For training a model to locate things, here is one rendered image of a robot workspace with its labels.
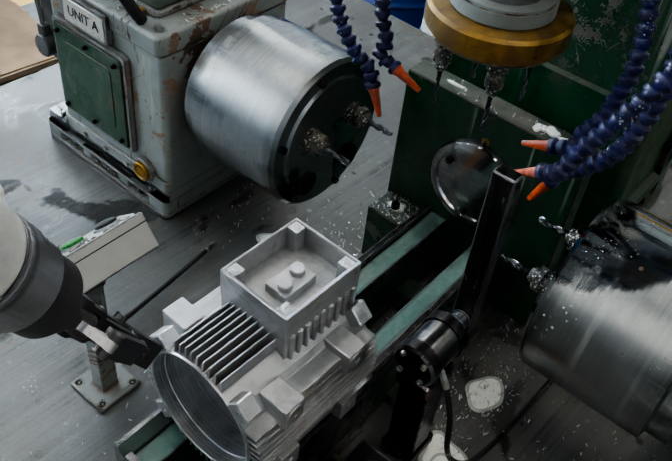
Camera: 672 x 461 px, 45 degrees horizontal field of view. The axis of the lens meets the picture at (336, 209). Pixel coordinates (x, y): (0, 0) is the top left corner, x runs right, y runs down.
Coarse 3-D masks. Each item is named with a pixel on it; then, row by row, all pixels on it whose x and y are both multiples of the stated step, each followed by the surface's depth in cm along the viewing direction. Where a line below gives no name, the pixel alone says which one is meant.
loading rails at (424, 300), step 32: (416, 224) 129; (384, 256) 123; (416, 256) 128; (384, 288) 124; (416, 288) 128; (448, 288) 119; (416, 320) 113; (384, 352) 108; (384, 384) 113; (160, 416) 98; (352, 416) 106; (128, 448) 95; (160, 448) 96; (192, 448) 99; (320, 448) 103
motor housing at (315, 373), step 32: (224, 320) 87; (160, 352) 88; (192, 352) 83; (224, 352) 84; (256, 352) 86; (320, 352) 90; (160, 384) 94; (192, 384) 97; (224, 384) 82; (256, 384) 85; (320, 384) 89; (352, 384) 94; (192, 416) 96; (224, 416) 97; (256, 416) 84; (320, 416) 93; (224, 448) 94; (256, 448) 84
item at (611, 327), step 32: (544, 224) 110; (608, 224) 95; (640, 224) 96; (576, 256) 94; (608, 256) 93; (640, 256) 92; (544, 288) 100; (576, 288) 93; (608, 288) 92; (640, 288) 91; (544, 320) 95; (576, 320) 93; (608, 320) 91; (640, 320) 90; (544, 352) 97; (576, 352) 94; (608, 352) 92; (640, 352) 90; (576, 384) 97; (608, 384) 93; (640, 384) 90; (608, 416) 97; (640, 416) 92
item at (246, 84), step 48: (240, 48) 119; (288, 48) 118; (336, 48) 120; (192, 96) 123; (240, 96) 117; (288, 96) 113; (336, 96) 119; (240, 144) 118; (288, 144) 116; (336, 144) 127; (288, 192) 123
